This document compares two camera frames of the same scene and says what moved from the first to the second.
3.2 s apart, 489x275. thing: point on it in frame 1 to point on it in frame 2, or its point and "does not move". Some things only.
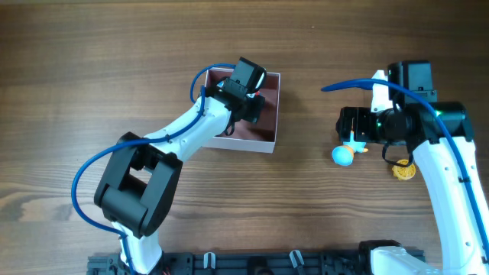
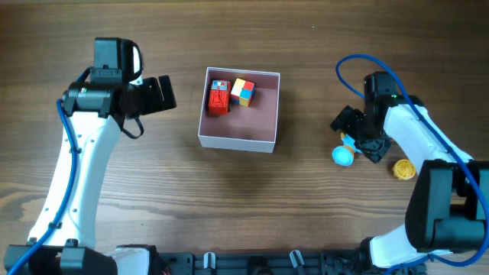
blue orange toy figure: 343,155 does not move
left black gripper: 256,107 to 157,103
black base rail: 249,263 does not move
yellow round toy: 404,173 does not move
